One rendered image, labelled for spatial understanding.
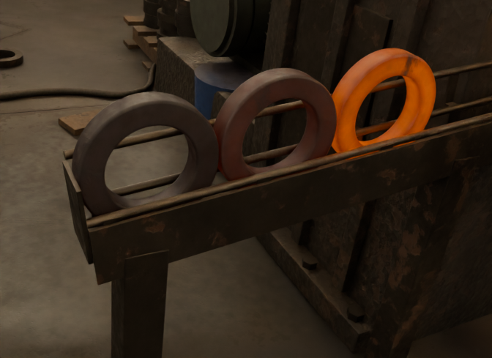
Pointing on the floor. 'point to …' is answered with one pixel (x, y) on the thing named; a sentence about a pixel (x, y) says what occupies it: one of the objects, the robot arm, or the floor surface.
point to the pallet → (160, 20)
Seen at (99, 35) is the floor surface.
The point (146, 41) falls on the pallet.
